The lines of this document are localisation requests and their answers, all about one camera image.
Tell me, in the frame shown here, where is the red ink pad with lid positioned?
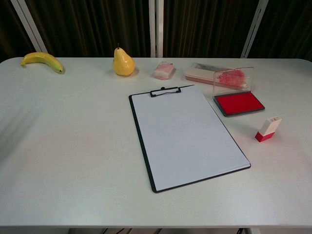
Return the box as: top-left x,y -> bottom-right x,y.
212,67 -> 266,117

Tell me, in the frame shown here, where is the clear plastic wrapped packet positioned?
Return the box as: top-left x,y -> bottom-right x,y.
191,62 -> 229,71

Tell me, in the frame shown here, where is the red white stamp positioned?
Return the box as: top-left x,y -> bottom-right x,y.
254,117 -> 282,142

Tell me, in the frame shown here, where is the black clipboard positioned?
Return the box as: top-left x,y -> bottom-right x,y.
128,84 -> 252,194

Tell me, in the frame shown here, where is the white metal frame post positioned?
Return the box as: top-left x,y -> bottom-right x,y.
10,0 -> 48,54
148,0 -> 165,58
240,0 -> 269,59

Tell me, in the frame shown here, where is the yellow pear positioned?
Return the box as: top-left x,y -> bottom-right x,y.
112,43 -> 136,76

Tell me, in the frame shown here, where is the dark brown curtain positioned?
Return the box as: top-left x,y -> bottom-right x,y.
0,0 -> 312,63

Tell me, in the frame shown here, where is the white paper sheet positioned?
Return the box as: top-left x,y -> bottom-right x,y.
131,85 -> 251,192

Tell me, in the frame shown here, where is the beige rectangular case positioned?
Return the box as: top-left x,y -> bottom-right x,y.
184,67 -> 216,86

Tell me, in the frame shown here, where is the yellow banana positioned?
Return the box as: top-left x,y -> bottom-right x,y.
19,52 -> 64,74

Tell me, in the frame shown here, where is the pink white wrapped block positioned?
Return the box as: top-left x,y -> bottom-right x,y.
153,61 -> 176,80

